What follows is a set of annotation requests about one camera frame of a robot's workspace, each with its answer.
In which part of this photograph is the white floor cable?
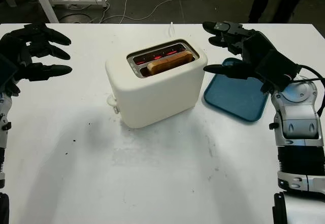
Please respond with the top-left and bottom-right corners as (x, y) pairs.
(100, 0), (219, 24)

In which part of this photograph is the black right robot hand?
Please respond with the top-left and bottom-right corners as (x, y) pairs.
(202, 21), (275, 94)

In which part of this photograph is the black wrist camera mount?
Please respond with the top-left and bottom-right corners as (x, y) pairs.
(0, 53), (20, 87)
(255, 49), (300, 91)

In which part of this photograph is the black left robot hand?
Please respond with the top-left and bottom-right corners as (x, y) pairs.
(0, 23), (73, 97)

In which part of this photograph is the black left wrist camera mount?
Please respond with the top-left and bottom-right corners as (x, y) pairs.
(0, 53), (20, 87)

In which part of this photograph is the blue plastic tray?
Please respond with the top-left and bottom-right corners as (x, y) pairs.
(203, 57), (269, 125)

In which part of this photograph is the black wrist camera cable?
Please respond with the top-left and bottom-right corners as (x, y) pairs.
(290, 65), (325, 119)

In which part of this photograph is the white desk frame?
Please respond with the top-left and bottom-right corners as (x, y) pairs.
(0, 0), (108, 24)

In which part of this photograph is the person in black trousers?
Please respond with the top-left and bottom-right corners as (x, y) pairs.
(248, 0), (308, 24)

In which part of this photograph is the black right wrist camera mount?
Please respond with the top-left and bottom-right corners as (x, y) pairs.
(255, 49), (300, 91)

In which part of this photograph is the white toaster power cord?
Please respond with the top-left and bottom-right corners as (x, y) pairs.
(166, 22), (176, 40)

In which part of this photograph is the cream white two-slot toaster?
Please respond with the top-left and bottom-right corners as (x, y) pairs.
(105, 38), (209, 130)

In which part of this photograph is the browned toast slice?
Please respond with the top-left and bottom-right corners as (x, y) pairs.
(147, 50), (193, 76)

